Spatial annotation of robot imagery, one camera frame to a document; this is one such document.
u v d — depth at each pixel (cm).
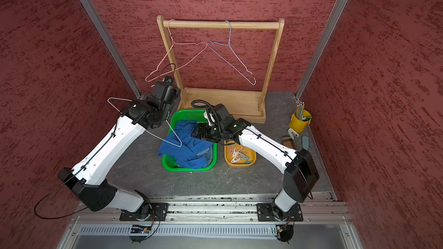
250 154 92
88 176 39
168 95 53
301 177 43
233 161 89
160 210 75
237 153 91
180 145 77
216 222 72
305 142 96
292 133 99
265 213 74
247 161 89
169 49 79
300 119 97
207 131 67
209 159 82
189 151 81
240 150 92
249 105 114
